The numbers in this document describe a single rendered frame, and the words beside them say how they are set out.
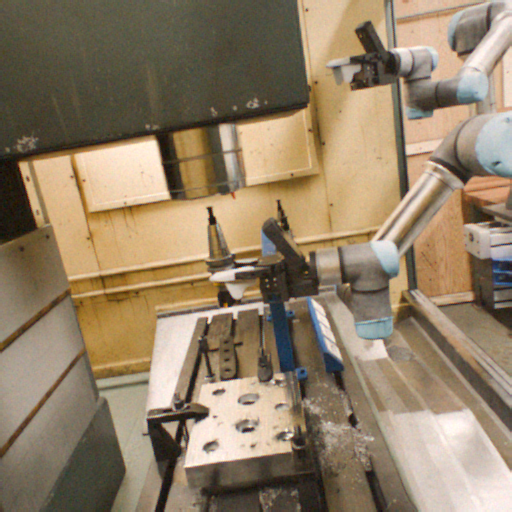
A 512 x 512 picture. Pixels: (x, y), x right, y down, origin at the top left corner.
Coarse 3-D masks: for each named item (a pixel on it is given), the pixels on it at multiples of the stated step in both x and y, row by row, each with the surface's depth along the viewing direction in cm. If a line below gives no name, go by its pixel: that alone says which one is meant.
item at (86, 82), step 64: (0, 0) 73; (64, 0) 73; (128, 0) 73; (192, 0) 73; (256, 0) 73; (0, 64) 75; (64, 64) 75; (128, 64) 75; (192, 64) 75; (256, 64) 75; (0, 128) 78; (64, 128) 78; (128, 128) 78; (192, 128) 78
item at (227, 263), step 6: (234, 252) 97; (222, 258) 94; (228, 258) 94; (234, 258) 97; (210, 264) 94; (216, 264) 94; (222, 264) 94; (228, 264) 95; (234, 264) 96; (210, 270) 95; (216, 270) 94; (222, 270) 94
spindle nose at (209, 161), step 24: (168, 144) 84; (192, 144) 83; (216, 144) 84; (240, 144) 89; (168, 168) 86; (192, 168) 84; (216, 168) 85; (240, 168) 88; (168, 192) 90; (192, 192) 86; (216, 192) 86
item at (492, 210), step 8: (488, 208) 166; (496, 208) 164; (504, 208) 162; (496, 216) 166; (504, 216) 155; (480, 224) 165; (488, 224) 165; (496, 224) 165; (504, 224) 164; (496, 232) 156
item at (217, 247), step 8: (208, 224) 95; (216, 224) 94; (208, 232) 94; (216, 232) 94; (208, 240) 95; (216, 240) 94; (224, 240) 95; (208, 248) 95; (216, 248) 94; (224, 248) 94; (216, 256) 94; (224, 256) 94
